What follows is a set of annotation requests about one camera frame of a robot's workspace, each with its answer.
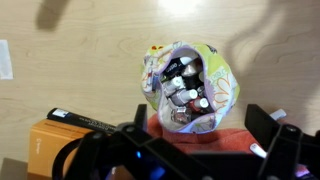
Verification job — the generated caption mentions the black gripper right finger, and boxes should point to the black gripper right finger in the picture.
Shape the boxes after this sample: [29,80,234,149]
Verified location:
[245,104,279,144]

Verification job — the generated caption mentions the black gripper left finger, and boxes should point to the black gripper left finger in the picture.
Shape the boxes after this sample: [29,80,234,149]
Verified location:
[134,104,148,131]

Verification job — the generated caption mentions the orange towel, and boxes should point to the orange towel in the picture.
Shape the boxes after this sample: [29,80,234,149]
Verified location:
[147,114,262,155]

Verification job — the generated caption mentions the nail polish bottle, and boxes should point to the nail polish bottle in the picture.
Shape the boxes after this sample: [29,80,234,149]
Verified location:
[270,109,287,121]
[250,143,267,158]

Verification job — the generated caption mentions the black pen box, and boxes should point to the black pen box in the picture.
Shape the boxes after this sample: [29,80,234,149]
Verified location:
[47,108,116,133]

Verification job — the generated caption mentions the orange cardboard box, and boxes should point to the orange cardboard box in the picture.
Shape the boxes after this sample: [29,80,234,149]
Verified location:
[27,119,90,180]

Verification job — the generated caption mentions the white paper strip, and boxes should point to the white paper strip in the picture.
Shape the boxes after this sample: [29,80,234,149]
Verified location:
[0,40,13,80]

